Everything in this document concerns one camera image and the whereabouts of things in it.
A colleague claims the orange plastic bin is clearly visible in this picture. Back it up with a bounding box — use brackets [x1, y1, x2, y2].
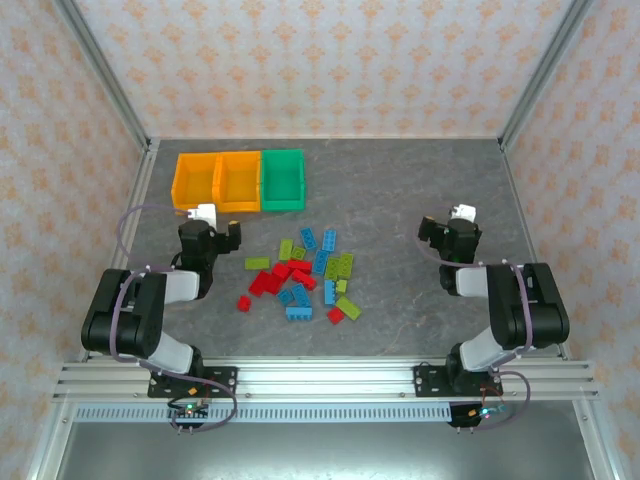
[171, 152, 223, 213]
[213, 150, 263, 215]

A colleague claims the large red lego brick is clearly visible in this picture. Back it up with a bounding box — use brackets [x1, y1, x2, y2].
[248, 270, 282, 298]

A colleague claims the aluminium mounting beam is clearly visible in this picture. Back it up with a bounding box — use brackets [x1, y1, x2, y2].
[52, 357, 601, 402]

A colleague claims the aluminium frame post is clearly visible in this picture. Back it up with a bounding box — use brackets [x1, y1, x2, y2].
[52, 0, 154, 151]
[498, 0, 599, 151]

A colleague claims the grey metal lower panel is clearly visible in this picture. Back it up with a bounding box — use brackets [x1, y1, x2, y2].
[57, 422, 594, 480]

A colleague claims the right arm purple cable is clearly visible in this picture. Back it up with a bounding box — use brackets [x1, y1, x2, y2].
[415, 204, 532, 431]

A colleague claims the slotted grey cable duct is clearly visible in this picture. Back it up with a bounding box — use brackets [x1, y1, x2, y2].
[74, 403, 506, 424]

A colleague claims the aluminium frame leg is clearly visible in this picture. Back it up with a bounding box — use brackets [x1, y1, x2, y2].
[572, 399, 621, 480]
[24, 399, 81, 480]

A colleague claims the circuit board with LED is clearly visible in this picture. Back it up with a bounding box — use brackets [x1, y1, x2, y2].
[449, 402, 509, 432]
[167, 402, 211, 432]

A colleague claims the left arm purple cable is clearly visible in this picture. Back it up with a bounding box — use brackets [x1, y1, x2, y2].
[107, 203, 239, 434]

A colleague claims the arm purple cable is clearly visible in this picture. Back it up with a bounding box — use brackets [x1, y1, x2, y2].
[107, 203, 239, 434]
[415, 204, 532, 431]

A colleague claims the aluminium side rail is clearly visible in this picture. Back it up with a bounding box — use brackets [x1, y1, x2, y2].
[79, 142, 161, 364]
[499, 142, 571, 361]

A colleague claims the green plastic bin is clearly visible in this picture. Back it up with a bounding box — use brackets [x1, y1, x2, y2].
[259, 148, 307, 213]

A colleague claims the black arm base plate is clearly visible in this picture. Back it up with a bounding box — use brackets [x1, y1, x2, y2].
[147, 366, 240, 399]
[412, 363, 504, 399]

